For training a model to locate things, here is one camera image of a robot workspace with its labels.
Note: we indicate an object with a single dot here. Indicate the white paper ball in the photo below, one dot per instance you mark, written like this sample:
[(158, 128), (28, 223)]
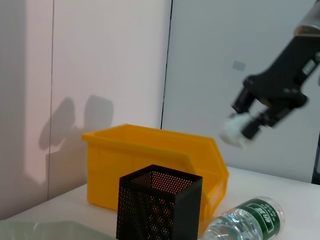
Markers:
[(232, 131)]

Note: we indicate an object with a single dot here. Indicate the yellow plastic bin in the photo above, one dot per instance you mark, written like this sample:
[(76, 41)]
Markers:
[(120, 160)]

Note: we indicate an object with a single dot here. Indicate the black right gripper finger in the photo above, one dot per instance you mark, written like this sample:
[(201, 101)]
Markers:
[(242, 102), (255, 126)]

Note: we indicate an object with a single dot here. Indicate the clear green-label water bottle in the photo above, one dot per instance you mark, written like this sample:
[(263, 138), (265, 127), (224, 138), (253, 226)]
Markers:
[(250, 217)]

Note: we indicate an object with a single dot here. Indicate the green glass fruit plate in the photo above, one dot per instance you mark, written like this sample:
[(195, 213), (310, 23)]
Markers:
[(50, 231)]

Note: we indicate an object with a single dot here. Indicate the black mesh pen holder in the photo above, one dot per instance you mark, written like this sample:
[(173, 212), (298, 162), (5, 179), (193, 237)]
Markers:
[(155, 212)]

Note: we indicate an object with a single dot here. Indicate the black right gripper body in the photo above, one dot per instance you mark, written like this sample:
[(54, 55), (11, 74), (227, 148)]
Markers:
[(282, 80)]

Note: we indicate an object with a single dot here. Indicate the dark blue furniture edge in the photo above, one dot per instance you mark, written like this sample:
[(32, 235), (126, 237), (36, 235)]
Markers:
[(317, 160)]

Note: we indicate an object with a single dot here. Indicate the grey wall plate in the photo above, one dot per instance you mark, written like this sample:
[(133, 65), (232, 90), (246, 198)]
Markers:
[(239, 65)]

